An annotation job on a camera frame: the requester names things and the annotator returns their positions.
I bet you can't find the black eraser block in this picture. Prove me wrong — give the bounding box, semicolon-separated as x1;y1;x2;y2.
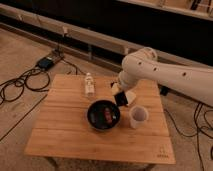
114;92;128;106

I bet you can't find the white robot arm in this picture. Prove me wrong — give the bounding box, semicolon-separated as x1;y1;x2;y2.
112;47;213;107

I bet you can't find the white ceramic cup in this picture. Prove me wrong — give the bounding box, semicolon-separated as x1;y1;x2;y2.
129;106;149;129

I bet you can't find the beige sponge block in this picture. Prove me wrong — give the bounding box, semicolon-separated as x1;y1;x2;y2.
125;91;136;105

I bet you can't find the red object in bowl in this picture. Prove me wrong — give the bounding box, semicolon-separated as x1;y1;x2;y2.
104;108;112;123

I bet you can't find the clear plastic bottle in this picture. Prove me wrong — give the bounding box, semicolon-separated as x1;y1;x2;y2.
84;73;95;97

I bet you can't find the black round bowl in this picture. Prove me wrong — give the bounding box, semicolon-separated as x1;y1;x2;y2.
87;100;120;131

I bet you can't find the wooden table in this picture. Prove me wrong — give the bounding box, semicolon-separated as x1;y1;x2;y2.
25;75;175;164

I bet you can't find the black power adapter box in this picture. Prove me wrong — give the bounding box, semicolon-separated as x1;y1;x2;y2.
36;57;54;71

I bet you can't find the long wooden beam rail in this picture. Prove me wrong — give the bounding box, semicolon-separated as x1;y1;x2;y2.
0;0;213;69

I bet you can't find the black floor cables right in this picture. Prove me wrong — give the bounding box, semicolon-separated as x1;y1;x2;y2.
163;99;213;171

